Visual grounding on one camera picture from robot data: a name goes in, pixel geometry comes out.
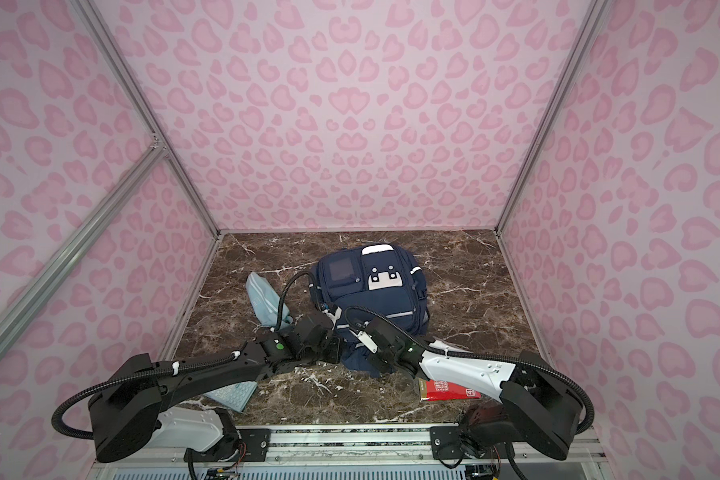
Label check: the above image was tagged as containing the aluminium frame corner post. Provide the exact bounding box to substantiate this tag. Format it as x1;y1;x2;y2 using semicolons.
494;0;613;239
70;0;222;240

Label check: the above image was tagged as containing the aluminium diagonal frame bar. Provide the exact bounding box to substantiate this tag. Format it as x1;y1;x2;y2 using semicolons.
0;140;164;362

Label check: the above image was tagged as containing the red card box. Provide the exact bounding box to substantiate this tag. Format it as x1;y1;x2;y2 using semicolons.
418;379;481;401

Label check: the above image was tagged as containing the teal water bottle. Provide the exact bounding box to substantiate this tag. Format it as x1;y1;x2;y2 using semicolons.
245;272;293;328

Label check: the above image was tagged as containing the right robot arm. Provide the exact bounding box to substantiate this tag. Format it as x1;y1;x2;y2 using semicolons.
353;318;595;460

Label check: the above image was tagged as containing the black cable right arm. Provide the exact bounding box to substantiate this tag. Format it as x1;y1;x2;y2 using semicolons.
341;305;595;434

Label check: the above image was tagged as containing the aluminium frame corner post right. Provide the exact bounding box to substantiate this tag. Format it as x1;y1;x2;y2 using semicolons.
494;0;613;239

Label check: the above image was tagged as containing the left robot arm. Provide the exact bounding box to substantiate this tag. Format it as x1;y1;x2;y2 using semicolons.
88;314;346;463

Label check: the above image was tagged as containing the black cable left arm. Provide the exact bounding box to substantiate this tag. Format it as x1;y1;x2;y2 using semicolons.
50;269;319;441

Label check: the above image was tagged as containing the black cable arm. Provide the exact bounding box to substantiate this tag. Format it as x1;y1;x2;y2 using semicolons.
50;269;319;441
341;305;595;434

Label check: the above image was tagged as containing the navy blue student backpack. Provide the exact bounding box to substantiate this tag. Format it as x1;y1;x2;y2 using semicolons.
310;243;430;378

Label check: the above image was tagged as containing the grey calculator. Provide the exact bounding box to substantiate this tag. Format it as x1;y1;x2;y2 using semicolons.
204;381;257;413

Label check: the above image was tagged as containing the aluminium frame corner post left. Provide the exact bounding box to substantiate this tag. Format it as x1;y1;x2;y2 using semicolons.
70;0;222;240

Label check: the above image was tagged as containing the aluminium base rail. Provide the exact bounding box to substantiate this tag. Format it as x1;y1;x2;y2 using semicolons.
87;423;614;479

